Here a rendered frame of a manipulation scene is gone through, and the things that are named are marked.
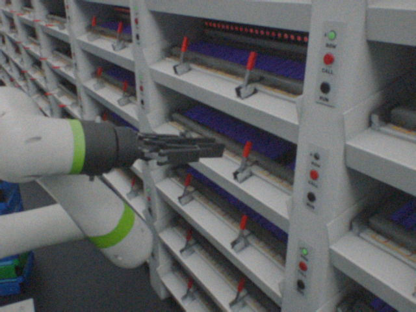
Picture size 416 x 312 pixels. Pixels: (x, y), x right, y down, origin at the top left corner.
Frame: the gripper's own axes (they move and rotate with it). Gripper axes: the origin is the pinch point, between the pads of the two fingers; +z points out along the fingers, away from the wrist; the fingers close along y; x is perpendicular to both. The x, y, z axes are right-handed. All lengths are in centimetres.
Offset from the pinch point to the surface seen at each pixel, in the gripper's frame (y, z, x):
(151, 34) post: -42.9, 5.5, 18.6
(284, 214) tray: 15.9, 10.3, -8.3
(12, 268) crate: -75, -21, -73
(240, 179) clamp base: 0.9, 10.6, -7.1
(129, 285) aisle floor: -56, 18, -77
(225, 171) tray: -5.4, 11.1, -8.0
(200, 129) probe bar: -24.4, 15.1, -3.0
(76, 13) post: -113, 5, 19
